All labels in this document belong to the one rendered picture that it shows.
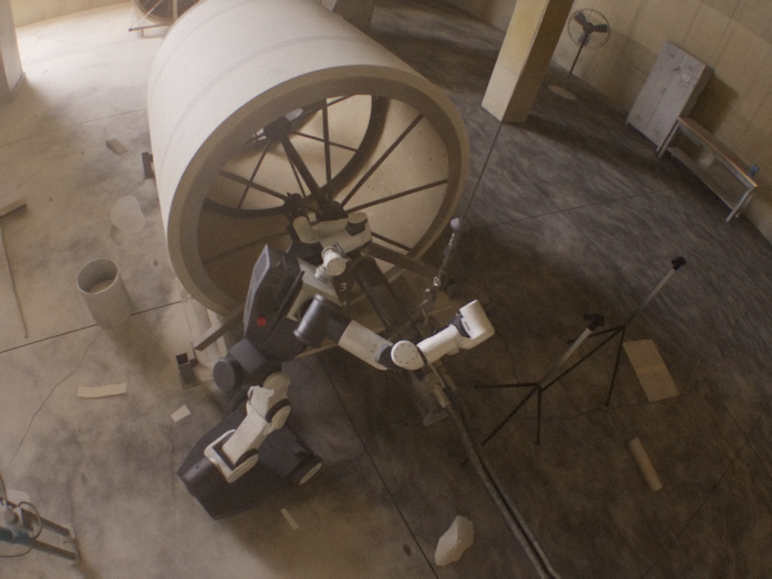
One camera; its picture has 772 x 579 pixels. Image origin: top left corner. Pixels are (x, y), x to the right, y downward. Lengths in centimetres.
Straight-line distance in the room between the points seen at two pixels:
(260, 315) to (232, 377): 24
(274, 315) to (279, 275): 15
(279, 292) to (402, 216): 169
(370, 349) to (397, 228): 178
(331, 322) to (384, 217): 186
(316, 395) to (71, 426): 155
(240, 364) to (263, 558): 119
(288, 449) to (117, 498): 103
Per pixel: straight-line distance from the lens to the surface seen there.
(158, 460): 259
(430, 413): 173
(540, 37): 600
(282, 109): 177
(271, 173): 387
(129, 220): 381
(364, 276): 193
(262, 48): 208
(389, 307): 184
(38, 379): 313
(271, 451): 233
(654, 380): 390
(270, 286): 141
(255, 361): 154
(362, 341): 128
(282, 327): 146
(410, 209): 293
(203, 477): 213
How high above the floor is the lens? 238
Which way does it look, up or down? 48 degrees down
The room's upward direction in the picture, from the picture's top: 17 degrees clockwise
